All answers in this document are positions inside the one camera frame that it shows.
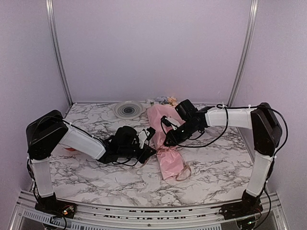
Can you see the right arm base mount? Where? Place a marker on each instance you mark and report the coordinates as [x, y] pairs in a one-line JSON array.
[[248, 205]]

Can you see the left aluminium frame post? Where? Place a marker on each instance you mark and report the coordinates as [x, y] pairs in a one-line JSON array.
[[56, 48]]

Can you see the aluminium frame post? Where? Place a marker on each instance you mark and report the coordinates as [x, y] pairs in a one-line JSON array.
[[254, 4], [56, 48]]

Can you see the beige raffia ribbon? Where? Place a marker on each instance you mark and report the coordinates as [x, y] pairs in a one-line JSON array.
[[174, 167]]

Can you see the striped grey ceramic plate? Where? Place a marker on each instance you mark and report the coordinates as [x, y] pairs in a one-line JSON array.
[[128, 110]]

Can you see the aluminium front rail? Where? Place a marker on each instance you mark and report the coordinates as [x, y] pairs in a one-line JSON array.
[[107, 217]]

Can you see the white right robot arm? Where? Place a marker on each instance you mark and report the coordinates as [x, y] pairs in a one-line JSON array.
[[261, 120]]

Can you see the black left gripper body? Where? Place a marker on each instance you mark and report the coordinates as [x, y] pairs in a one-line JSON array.
[[147, 151]]

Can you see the blue fake flower stem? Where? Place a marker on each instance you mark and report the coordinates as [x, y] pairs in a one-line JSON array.
[[158, 100]]

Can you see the right aluminium frame post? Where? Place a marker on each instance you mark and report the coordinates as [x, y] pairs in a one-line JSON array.
[[254, 4]]

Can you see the pink wrapping paper sheet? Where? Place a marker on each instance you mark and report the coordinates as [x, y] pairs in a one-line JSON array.
[[155, 113]]

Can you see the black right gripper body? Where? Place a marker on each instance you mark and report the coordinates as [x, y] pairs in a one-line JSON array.
[[188, 130]]

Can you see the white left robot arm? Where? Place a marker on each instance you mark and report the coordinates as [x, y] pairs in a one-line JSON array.
[[51, 130]]

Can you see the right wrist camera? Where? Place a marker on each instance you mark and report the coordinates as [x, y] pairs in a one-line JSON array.
[[173, 123]]

